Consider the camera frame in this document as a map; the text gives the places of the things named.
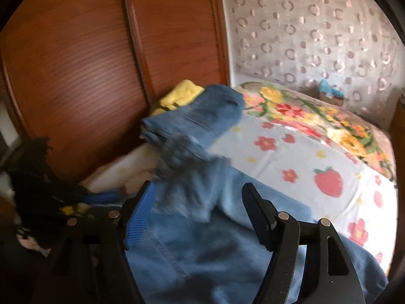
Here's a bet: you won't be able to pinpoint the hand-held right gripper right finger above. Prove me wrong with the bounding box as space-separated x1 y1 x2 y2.
241 182 364 304

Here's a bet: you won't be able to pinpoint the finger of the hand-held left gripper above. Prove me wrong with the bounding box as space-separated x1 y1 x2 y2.
85 190 121 205

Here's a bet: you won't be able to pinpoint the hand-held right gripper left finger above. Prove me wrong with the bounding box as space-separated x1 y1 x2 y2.
32 180 156 304

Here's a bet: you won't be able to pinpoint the blue denim pants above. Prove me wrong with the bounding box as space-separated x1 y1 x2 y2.
125 84 390 304

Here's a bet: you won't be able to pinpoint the strawberry print bed sheet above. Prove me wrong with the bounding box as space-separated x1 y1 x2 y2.
79 114 397 279

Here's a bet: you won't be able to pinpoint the brown slatted wooden wardrobe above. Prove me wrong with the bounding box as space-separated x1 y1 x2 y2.
0 0 230 197

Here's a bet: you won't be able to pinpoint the yellow cloth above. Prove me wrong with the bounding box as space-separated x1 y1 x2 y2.
149 80 205 118

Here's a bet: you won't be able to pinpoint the small printed cardboard box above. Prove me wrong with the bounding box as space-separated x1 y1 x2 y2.
318 90 345 106

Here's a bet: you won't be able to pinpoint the blue plastic bag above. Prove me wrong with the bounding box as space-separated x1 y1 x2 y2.
318 79 344 97

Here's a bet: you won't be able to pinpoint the circle pattern sheer curtain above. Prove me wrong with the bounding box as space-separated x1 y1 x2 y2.
218 0 405 105

